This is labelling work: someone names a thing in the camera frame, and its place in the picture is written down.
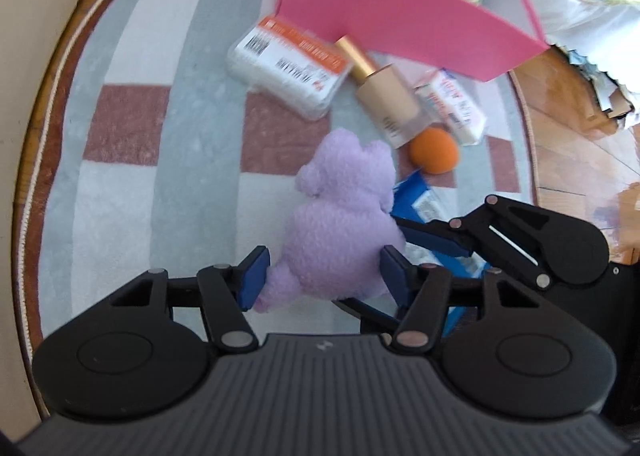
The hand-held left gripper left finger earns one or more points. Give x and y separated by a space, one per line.
254 276

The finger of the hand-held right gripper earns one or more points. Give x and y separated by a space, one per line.
367 313
430 236

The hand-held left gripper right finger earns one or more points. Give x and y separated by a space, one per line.
392 276

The blue wet wipes packet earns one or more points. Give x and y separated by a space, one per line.
415 196

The purple plush toy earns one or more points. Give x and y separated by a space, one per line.
340 216

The orange makeup sponge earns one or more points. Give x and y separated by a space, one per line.
434 151

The beige foundation bottle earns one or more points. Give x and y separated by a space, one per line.
390 96

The pink cardboard box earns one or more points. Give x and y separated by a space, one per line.
400 11

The small white red-print packet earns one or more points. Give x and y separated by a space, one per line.
455 106

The torn cardboard scraps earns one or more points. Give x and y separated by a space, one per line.
610 96

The checked grey red rug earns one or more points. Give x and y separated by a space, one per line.
150 136

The white orange-labelled packet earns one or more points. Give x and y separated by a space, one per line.
285 66

